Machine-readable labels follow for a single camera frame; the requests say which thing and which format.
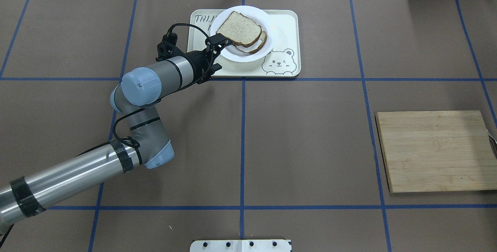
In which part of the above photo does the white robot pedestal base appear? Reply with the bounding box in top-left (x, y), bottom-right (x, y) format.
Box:
top-left (189, 239), bottom-right (292, 252)

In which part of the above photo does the white round plate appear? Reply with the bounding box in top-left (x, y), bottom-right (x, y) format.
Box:
top-left (209, 5), bottom-right (277, 63)

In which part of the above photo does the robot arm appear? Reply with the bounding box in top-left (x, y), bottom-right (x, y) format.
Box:
top-left (0, 31), bottom-right (232, 235)

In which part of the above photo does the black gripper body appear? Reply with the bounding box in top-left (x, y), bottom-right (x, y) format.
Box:
top-left (188, 50), bottom-right (222, 85)

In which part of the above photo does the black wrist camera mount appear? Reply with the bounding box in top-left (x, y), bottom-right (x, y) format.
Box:
top-left (155, 24), bottom-right (185, 62)

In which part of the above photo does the wooden cutting board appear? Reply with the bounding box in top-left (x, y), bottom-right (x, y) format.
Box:
top-left (375, 110), bottom-right (497, 193)

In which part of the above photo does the cream bear serving tray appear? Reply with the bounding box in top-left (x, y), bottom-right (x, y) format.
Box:
top-left (190, 9), bottom-right (302, 78)

